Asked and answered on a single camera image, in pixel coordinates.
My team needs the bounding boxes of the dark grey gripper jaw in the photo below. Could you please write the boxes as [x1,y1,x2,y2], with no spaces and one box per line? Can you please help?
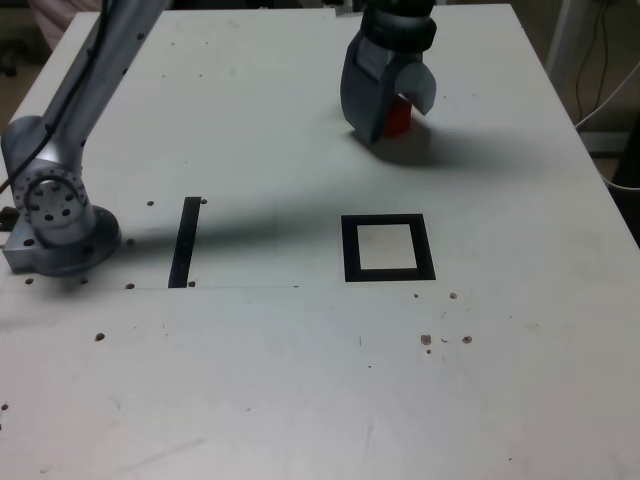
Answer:
[340,32,425,147]

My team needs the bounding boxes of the black tape square outline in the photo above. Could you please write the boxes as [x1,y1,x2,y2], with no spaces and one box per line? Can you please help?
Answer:
[340,213,437,284]

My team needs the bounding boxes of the white quilted cloth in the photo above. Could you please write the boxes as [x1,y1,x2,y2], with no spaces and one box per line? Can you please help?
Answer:
[27,0,84,51]

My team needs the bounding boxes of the white post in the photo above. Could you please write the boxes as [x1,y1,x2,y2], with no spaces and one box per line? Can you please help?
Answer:
[544,0,584,89]

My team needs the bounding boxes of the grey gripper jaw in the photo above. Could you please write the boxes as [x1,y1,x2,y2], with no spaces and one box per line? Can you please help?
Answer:
[398,61,439,118]

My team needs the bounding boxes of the red cube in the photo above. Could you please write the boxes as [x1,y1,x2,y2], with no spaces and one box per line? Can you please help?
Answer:
[383,96,414,139]

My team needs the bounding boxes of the white cable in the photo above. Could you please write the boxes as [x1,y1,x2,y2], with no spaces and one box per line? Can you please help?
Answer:
[574,64,640,132]

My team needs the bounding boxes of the black hanging cable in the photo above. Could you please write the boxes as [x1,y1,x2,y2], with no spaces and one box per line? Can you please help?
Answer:
[573,0,609,129]

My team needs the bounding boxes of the black tape strip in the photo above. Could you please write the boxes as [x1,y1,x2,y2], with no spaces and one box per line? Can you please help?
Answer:
[167,196,202,290]

